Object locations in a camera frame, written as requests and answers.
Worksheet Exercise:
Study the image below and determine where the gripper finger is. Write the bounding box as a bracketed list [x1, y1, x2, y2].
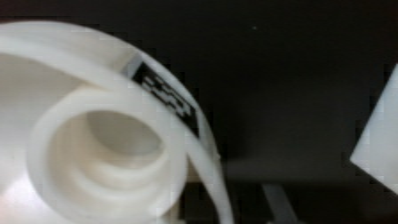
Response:
[261, 184, 298, 224]

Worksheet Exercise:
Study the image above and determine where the white round stool seat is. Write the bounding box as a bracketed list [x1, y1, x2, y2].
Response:
[0, 21, 234, 224]

